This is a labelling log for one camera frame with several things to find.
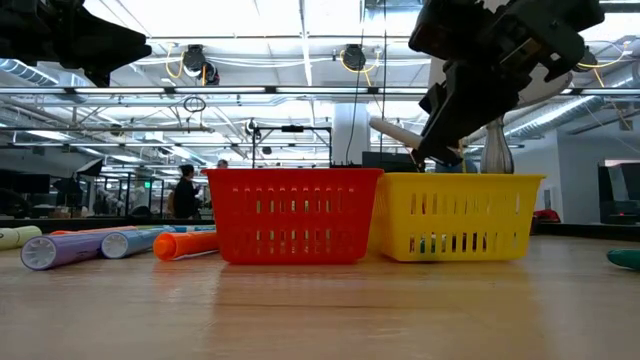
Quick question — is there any purple highlighter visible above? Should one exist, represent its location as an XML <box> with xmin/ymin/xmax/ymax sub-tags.
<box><xmin>20</xmin><ymin>230</ymin><xmax>114</xmax><ymax>272</ymax></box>

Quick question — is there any red plastic basket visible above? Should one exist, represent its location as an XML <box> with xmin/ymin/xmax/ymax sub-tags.
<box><xmin>201</xmin><ymin>167</ymin><xmax>385</xmax><ymax>266</ymax></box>

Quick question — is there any black cabinet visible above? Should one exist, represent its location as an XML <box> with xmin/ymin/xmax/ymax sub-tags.
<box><xmin>597</xmin><ymin>160</ymin><xmax>640</xmax><ymax>225</ymax></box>

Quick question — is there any blue highlighter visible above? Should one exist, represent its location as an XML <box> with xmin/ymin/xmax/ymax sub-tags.
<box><xmin>100</xmin><ymin>227</ymin><xmax>174</xmax><ymax>260</ymax></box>

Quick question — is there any black ceiling cable reel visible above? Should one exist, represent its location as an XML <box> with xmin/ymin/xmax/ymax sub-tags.
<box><xmin>341</xmin><ymin>43</ymin><xmax>369</xmax><ymax>73</ymax></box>
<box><xmin>180</xmin><ymin>43</ymin><xmax>221</xmax><ymax>87</ymax></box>
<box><xmin>574</xmin><ymin>47</ymin><xmax>600</xmax><ymax>74</ymax></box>

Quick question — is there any orange highlighter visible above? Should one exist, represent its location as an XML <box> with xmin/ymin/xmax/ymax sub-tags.
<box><xmin>48</xmin><ymin>225</ymin><xmax>139</xmax><ymax>237</ymax></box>
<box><xmin>152</xmin><ymin>230</ymin><xmax>220</xmax><ymax>263</ymax></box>

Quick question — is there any red object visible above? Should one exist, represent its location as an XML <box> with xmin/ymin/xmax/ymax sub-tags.
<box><xmin>531</xmin><ymin>208</ymin><xmax>562</xmax><ymax>224</ymax></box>

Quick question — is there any black capped whiteboard marker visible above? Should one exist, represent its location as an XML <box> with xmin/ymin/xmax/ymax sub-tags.
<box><xmin>368</xmin><ymin>116</ymin><xmax>427</xmax><ymax>150</ymax></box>

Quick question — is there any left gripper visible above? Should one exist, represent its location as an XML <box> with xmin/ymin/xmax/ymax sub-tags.
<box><xmin>0</xmin><ymin>0</ymin><xmax>153</xmax><ymax>87</ymax></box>

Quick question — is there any green capped whiteboard marker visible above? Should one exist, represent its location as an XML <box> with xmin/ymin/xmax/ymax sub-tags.
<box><xmin>606</xmin><ymin>248</ymin><xmax>640</xmax><ymax>272</ymax></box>

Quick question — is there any light green highlighter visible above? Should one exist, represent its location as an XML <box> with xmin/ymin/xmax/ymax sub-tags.
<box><xmin>0</xmin><ymin>225</ymin><xmax>44</xmax><ymax>252</ymax></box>

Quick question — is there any black gantry frame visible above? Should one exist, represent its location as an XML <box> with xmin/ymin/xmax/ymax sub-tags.
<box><xmin>251</xmin><ymin>124</ymin><xmax>334</xmax><ymax>169</ymax></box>

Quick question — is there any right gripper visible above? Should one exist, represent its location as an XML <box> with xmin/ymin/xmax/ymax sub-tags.
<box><xmin>408</xmin><ymin>0</ymin><xmax>607</xmax><ymax>164</ymax></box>

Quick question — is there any yellow plastic basket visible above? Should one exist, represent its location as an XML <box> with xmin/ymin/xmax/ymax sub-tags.
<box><xmin>367</xmin><ymin>172</ymin><xmax>545</xmax><ymax>263</ymax></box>

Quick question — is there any table lamp white shade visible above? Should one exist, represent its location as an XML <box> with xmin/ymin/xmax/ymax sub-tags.
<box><xmin>428</xmin><ymin>49</ymin><xmax>575</xmax><ymax>175</ymax></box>

